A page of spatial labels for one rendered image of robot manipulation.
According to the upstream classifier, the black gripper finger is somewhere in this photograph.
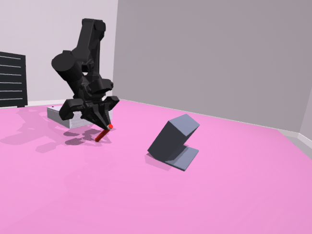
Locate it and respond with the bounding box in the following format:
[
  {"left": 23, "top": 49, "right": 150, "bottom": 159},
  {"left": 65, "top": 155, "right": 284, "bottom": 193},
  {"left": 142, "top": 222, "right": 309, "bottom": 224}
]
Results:
[
  {"left": 80, "top": 104, "right": 108, "bottom": 130},
  {"left": 99, "top": 102, "right": 111, "bottom": 126}
]

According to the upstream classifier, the red peg with white band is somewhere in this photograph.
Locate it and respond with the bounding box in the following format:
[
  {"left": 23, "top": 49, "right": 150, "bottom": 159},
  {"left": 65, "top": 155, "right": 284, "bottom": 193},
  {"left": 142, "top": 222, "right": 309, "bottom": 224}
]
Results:
[{"left": 95, "top": 124, "right": 113, "bottom": 142}]

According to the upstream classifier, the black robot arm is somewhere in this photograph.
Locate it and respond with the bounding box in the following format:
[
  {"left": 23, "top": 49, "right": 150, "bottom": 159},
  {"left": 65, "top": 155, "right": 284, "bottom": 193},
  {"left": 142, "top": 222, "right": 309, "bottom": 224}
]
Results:
[{"left": 51, "top": 18, "right": 113, "bottom": 101}]

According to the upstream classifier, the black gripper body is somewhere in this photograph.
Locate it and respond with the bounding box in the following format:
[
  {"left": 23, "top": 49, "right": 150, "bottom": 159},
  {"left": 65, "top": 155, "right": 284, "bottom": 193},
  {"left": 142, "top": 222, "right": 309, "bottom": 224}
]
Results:
[{"left": 59, "top": 82, "right": 120, "bottom": 121}]

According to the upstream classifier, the grey square panel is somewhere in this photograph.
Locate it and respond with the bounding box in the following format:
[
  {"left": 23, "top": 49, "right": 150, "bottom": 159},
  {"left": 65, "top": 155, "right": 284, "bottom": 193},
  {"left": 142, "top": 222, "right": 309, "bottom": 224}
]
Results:
[{"left": 147, "top": 114, "right": 200, "bottom": 172}]

